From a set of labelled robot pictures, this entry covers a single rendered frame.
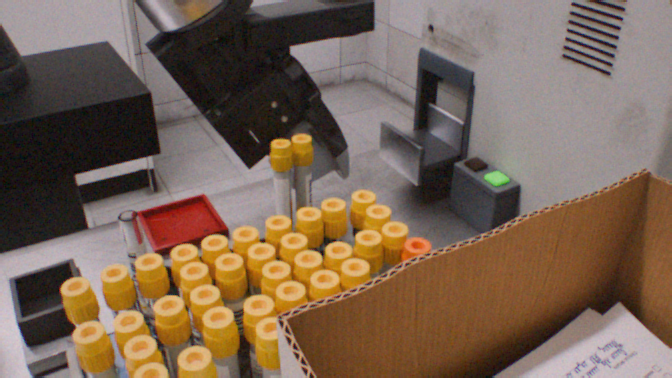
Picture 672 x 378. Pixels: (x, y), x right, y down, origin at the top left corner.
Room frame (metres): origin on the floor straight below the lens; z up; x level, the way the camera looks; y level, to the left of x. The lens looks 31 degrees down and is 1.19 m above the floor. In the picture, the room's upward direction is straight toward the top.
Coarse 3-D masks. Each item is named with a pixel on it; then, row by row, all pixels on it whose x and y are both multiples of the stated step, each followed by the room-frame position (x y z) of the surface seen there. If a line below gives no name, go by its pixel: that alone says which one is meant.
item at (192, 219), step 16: (160, 208) 0.46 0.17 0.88; (176, 208) 0.46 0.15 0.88; (192, 208) 0.46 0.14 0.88; (208, 208) 0.46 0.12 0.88; (144, 224) 0.43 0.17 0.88; (160, 224) 0.44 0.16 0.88; (176, 224) 0.44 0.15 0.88; (192, 224) 0.44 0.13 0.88; (208, 224) 0.44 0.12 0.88; (224, 224) 0.43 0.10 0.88; (160, 240) 0.41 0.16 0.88; (176, 240) 0.41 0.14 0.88; (192, 240) 0.41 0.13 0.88
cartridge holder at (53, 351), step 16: (32, 272) 0.32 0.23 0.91; (48, 272) 0.33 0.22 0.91; (64, 272) 0.33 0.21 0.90; (80, 272) 0.35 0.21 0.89; (16, 288) 0.31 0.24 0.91; (32, 288) 0.32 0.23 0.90; (48, 288) 0.33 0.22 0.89; (16, 304) 0.29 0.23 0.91; (32, 304) 0.31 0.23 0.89; (48, 304) 0.31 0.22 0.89; (16, 320) 0.27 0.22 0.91; (32, 320) 0.28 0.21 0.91; (48, 320) 0.28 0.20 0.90; (64, 320) 0.29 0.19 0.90; (32, 336) 0.27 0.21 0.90; (48, 336) 0.28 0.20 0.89; (64, 336) 0.28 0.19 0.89; (32, 352) 0.27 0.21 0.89; (48, 352) 0.27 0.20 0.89; (64, 352) 0.27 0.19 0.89; (32, 368) 0.26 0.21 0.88; (48, 368) 0.26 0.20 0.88
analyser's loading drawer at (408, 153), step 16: (432, 112) 0.55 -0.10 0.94; (384, 128) 0.53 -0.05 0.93; (432, 128) 0.55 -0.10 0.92; (448, 128) 0.52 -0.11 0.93; (384, 144) 0.53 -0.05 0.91; (400, 144) 0.50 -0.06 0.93; (416, 144) 0.48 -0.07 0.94; (432, 144) 0.52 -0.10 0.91; (448, 144) 0.52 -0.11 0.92; (384, 160) 0.52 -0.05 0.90; (400, 160) 0.50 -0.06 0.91; (416, 160) 0.48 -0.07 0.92; (432, 160) 0.49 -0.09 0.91; (448, 160) 0.49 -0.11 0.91; (416, 176) 0.48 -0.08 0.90
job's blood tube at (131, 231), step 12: (120, 216) 0.30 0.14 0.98; (132, 216) 0.31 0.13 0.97; (120, 228) 0.30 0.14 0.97; (132, 228) 0.30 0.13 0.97; (132, 240) 0.30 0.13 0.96; (144, 240) 0.30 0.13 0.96; (132, 252) 0.29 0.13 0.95; (144, 252) 0.30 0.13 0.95; (132, 264) 0.30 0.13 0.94; (144, 300) 0.29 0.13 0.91
